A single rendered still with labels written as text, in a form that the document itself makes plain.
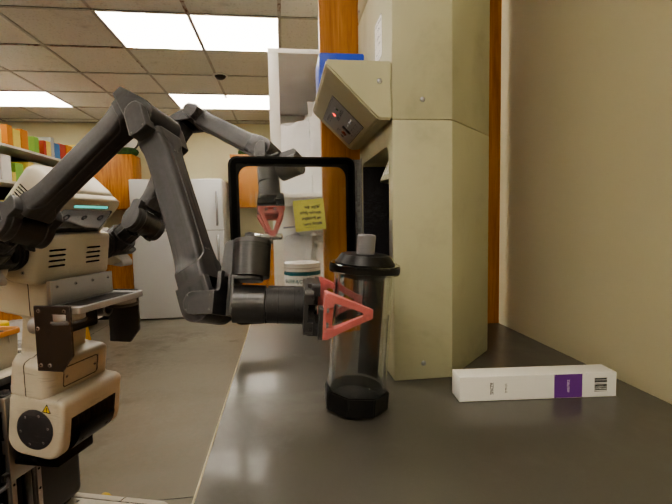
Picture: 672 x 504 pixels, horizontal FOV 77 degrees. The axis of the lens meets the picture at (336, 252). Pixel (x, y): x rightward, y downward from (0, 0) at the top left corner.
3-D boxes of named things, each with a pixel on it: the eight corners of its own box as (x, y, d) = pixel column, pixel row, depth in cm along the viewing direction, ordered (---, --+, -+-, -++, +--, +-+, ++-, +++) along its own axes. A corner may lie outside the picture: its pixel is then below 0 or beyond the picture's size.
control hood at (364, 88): (359, 150, 106) (358, 109, 105) (392, 119, 74) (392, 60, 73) (313, 150, 105) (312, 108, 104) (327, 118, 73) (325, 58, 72)
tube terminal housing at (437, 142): (454, 329, 112) (455, 29, 107) (523, 372, 80) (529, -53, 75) (362, 334, 109) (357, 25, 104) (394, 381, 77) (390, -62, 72)
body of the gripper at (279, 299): (314, 278, 69) (268, 277, 69) (318, 291, 59) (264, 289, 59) (312, 317, 70) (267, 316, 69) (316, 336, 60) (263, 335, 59)
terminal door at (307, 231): (357, 317, 107) (354, 157, 104) (233, 325, 101) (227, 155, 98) (356, 316, 108) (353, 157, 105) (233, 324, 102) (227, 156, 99)
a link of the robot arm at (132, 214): (191, 122, 149) (169, 104, 140) (218, 119, 142) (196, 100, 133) (144, 240, 137) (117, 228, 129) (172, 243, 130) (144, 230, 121)
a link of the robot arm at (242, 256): (218, 319, 71) (181, 314, 63) (222, 252, 74) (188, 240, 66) (280, 317, 66) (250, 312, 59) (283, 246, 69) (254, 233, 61)
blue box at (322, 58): (357, 107, 103) (356, 69, 103) (364, 95, 94) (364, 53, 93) (316, 106, 102) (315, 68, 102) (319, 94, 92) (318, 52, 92)
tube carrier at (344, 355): (381, 382, 73) (390, 260, 71) (397, 413, 62) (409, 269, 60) (319, 382, 72) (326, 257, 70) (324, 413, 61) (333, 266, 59)
